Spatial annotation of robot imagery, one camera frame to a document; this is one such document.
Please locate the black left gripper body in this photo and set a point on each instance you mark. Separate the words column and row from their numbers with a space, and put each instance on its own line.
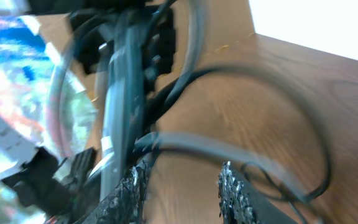
column 140, row 33

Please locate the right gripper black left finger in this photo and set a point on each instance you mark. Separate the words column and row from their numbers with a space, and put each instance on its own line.
column 124, row 205

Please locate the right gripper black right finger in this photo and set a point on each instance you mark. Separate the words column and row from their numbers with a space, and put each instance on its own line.
column 241, row 203

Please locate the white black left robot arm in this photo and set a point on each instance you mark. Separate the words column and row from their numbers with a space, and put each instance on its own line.
column 37, row 153

